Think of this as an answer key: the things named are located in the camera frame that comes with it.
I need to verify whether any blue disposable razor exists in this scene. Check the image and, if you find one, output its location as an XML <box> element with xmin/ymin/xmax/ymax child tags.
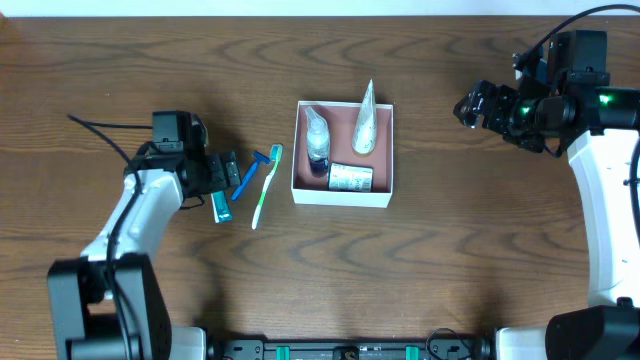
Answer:
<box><xmin>231</xmin><ymin>151</ymin><xmax>271</xmax><ymax>201</ymax></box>

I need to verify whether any right black cable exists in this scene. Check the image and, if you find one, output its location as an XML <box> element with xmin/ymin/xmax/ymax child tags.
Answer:
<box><xmin>514</xmin><ymin>3</ymin><xmax>640</xmax><ymax>71</ymax></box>

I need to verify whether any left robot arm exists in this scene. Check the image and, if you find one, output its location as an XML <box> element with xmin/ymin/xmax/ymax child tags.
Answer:
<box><xmin>47</xmin><ymin>144</ymin><xmax>239</xmax><ymax>359</ymax></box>

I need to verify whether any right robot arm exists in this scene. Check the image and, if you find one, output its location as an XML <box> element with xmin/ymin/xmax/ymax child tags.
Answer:
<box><xmin>453</xmin><ymin>81</ymin><xmax>639</xmax><ymax>359</ymax></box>

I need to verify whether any white floral lotion tube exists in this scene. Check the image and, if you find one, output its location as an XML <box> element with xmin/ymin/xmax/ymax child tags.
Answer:
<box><xmin>352</xmin><ymin>80</ymin><xmax>377</xmax><ymax>156</ymax></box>

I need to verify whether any white cardboard box, pink interior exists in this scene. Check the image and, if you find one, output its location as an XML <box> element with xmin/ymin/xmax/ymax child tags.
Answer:
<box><xmin>290</xmin><ymin>101</ymin><xmax>394</xmax><ymax>208</ymax></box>

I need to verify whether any green white toothpaste tube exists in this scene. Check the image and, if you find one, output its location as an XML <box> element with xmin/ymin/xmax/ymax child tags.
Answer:
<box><xmin>211</xmin><ymin>191</ymin><xmax>233</xmax><ymax>223</ymax></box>

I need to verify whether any green white soap bar pack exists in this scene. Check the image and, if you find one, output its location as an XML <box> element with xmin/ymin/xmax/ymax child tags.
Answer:
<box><xmin>328</xmin><ymin>163</ymin><xmax>373</xmax><ymax>192</ymax></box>

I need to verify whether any green white toothbrush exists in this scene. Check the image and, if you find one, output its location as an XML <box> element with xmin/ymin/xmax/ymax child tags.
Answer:
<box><xmin>251</xmin><ymin>144</ymin><xmax>283</xmax><ymax>230</ymax></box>

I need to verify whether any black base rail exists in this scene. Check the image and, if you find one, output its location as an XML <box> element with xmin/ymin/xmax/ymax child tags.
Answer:
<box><xmin>205</xmin><ymin>335</ymin><xmax>496</xmax><ymax>360</ymax></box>

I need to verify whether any clear pump soap bottle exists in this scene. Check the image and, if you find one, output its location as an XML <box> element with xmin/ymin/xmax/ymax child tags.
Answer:
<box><xmin>305</xmin><ymin>107</ymin><xmax>330</xmax><ymax>177</ymax></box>

